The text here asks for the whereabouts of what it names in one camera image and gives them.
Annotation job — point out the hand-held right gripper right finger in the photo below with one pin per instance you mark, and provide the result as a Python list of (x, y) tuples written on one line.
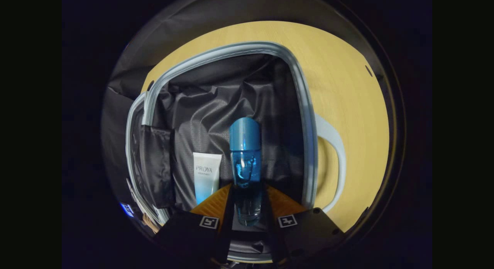
[(308, 234)]

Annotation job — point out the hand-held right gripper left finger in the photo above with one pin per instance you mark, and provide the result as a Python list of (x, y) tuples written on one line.
[(185, 234)]

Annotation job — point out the white blue skin care tube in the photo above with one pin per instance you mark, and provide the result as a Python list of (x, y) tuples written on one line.
[(207, 176)]

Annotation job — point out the blue capped clear bottle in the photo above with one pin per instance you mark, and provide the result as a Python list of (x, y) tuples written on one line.
[(245, 145)]

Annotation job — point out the light blue suitcase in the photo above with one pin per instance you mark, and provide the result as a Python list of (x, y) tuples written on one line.
[(216, 103)]

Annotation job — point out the black table grommet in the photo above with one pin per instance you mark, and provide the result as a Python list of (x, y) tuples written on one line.
[(368, 70)]

